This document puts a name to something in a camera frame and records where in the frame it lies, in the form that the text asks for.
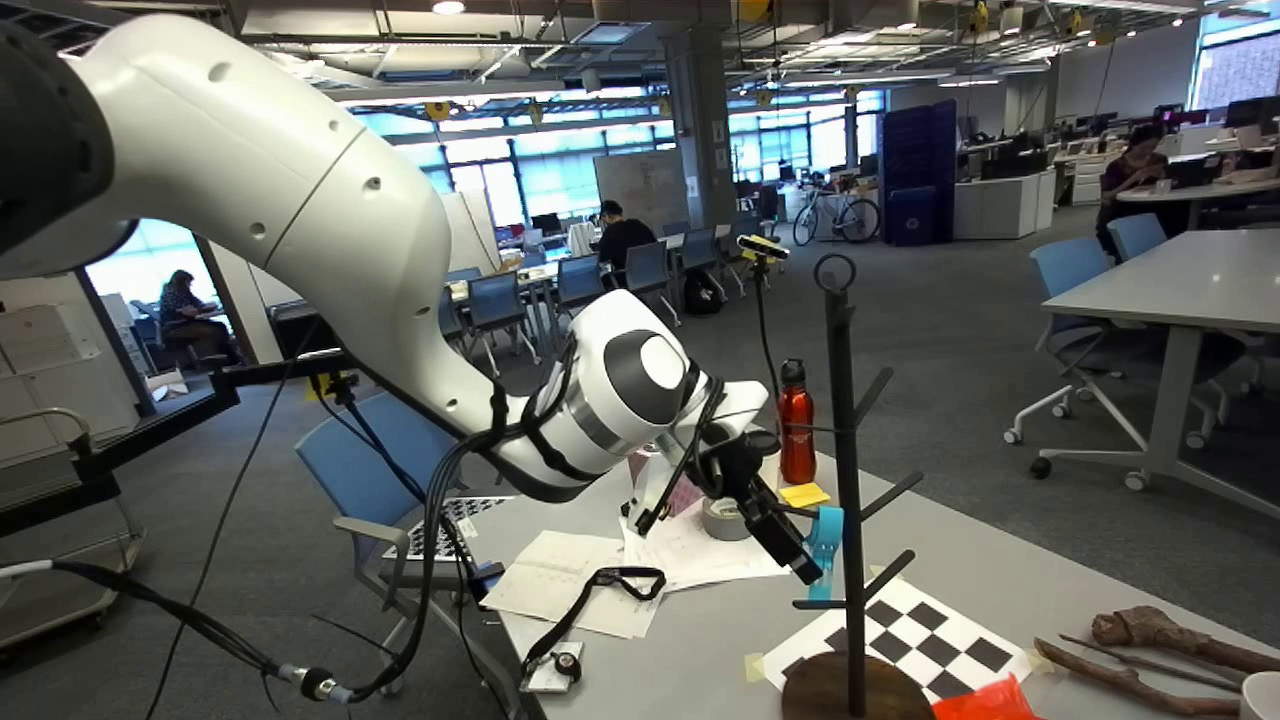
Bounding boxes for blue classroom chair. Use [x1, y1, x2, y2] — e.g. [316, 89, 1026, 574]
[462, 267, 532, 359]
[619, 237, 679, 300]
[547, 249, 610, 319]

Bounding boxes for seated person dark clothes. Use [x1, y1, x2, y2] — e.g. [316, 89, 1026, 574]
[1091, 119, 1180, 266]

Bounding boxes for dark blue cabinet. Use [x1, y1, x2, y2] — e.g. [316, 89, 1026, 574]
[877, 95, 962, 249]

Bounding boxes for black tangled cables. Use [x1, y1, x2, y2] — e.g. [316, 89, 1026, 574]
[0, 378, 484, 713]

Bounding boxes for parked bicycle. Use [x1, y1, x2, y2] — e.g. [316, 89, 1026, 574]
[787, 167, 882, 252]

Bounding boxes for thin brown wooden stick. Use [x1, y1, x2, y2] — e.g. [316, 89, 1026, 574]
[1030, 633, 1250, 720]

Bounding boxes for white cup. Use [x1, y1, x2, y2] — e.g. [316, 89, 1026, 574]
[1234, 669, 1280, 720]

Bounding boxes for seated person by window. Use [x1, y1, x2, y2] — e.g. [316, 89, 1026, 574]
[151, 266, 231, 371]

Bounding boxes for white whiteboard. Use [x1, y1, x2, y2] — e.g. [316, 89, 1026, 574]
[592, 147, 695, 241]

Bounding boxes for tripod with yellow camera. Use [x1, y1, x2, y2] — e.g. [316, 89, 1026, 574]
[733, 231, 796, 407]

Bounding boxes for seated person black shirt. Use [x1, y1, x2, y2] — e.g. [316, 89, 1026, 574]
[586, 197, 658, 282]

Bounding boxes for blue swivel chair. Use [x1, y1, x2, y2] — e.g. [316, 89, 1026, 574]
[998, 231, 1153, 485]

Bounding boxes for blue plastic clip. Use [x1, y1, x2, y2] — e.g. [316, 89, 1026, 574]
[802, 502, 851, 604]

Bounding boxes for checkerboard calibration sheet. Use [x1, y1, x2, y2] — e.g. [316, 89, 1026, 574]
[754, 574, 1039, 706]

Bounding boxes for grey tape roll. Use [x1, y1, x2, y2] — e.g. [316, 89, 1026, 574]
[701, 494, 758, 544]

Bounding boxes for red water bottle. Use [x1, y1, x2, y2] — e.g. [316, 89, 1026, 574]
[777, 353, 819, 487]

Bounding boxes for grey equipment cart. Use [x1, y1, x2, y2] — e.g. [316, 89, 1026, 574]
[0, 309, 141, 648]

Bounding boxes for grey office table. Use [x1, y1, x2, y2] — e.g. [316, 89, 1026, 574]
[1039, 223, 1280, 530]

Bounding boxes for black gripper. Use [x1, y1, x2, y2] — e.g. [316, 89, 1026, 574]
[689, 420, 829, 587]

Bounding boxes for white paper sheets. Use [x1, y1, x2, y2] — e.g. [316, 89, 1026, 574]
[615, 498, 802, 592]
[475, 523, 670, 646]

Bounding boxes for black lanyard strap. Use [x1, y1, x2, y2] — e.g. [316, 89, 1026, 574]
[511, 561, 670, 691]

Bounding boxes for white card with key ring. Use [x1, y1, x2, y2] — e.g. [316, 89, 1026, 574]
[524, 646, 586, 701]

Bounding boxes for orange plastic bag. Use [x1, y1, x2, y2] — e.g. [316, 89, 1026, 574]
[928, 674, 1045, 720]

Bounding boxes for yellow sticky note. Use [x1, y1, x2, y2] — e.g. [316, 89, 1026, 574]
[772, 480, 836, 516]

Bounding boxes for brown wooden branch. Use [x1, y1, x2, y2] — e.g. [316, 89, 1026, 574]
[1087, 600, 1280, 682]

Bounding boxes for blue office chair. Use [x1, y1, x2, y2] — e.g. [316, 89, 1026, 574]
[293, 388, 473, 592]

